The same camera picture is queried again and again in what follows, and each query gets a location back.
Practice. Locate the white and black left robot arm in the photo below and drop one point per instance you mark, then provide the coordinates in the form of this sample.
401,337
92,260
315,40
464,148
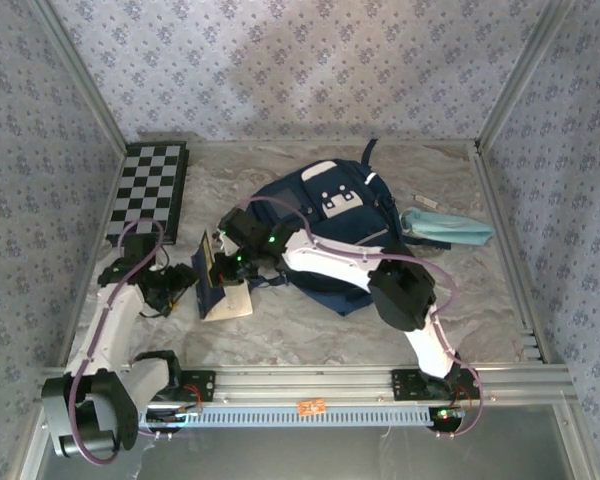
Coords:
105,400

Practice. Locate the black and white chessboard box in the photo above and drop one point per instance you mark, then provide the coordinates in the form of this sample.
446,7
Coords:
147,192

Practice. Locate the grey metal front panel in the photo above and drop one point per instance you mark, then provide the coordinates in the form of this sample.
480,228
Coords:
305,452

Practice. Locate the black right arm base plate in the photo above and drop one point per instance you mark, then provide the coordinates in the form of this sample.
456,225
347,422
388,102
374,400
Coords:
405,385

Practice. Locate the aluminium table side rail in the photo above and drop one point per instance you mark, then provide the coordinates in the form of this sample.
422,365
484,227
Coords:
495,200
94,255

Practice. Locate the light blue fabric pouch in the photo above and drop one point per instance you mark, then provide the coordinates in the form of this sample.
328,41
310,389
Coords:
450,227

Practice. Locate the small navy book yellow label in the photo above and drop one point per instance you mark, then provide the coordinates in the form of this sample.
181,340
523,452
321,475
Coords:
207,290

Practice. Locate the navy blue student backpack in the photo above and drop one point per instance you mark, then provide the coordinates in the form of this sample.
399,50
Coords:
340,210

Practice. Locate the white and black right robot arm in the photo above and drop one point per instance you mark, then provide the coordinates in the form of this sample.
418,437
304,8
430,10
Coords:
405,290

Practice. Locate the aluminium frame post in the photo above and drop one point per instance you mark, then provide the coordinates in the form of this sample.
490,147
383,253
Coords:
80,75
525,75

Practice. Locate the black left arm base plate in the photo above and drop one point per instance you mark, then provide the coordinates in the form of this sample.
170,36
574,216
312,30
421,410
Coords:
202,385

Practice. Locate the aluminium mounting rail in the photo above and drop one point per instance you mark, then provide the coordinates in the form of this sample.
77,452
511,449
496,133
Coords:
300,382

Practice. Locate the orange sticker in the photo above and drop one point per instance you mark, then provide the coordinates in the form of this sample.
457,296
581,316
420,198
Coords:
311,407

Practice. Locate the white pen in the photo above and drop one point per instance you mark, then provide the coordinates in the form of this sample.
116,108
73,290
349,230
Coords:
425,201

